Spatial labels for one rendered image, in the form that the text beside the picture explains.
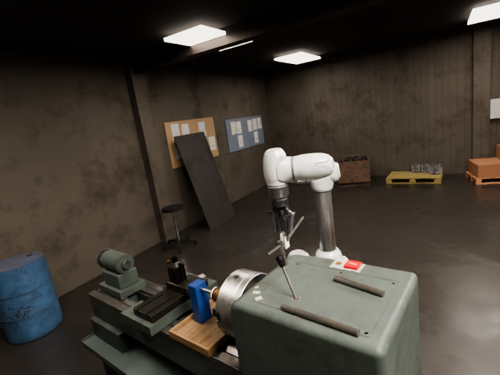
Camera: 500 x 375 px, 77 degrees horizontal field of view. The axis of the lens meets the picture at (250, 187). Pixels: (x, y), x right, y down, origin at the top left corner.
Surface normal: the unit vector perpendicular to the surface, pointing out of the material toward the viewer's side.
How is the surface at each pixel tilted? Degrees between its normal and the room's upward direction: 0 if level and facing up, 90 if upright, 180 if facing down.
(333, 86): 90
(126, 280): 90
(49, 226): 90
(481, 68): 90
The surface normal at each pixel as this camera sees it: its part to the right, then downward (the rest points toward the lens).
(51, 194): 0.85, -0.01
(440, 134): -0.50, 0.26
